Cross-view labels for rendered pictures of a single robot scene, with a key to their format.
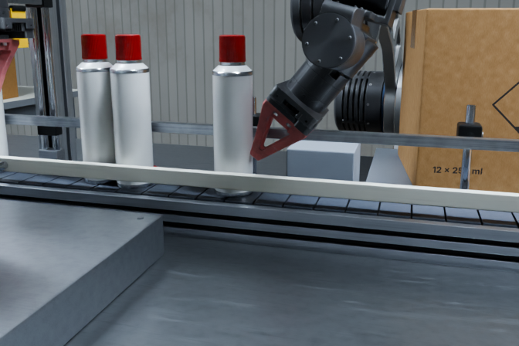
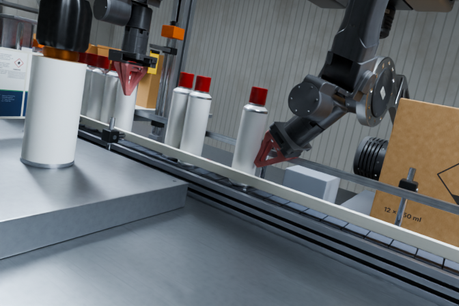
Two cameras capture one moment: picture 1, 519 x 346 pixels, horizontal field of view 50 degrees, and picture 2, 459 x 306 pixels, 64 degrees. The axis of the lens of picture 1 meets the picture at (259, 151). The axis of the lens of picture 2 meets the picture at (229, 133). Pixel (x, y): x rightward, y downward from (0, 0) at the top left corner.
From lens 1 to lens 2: 0.15 m
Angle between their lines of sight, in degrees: 17
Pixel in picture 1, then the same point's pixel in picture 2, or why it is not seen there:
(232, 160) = (241, 162)
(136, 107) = (197, 119)
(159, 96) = not seen: hidden behind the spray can
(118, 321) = (132, 230)
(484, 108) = (430, 175)
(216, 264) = (209, 221)
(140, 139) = (195, 138)
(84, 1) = (230, 63)
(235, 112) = (249, 134)
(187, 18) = (289, 85)
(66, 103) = not seen: hidden behind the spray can
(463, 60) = (420, 138)
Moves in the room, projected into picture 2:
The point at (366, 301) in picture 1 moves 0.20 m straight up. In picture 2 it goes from (283, 270) to (313, 139)
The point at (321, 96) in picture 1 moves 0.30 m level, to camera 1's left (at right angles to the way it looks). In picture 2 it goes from (302, 135) to (158, 102)
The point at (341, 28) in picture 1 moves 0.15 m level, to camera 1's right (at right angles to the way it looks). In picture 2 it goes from (313, 93) to (413, 113)
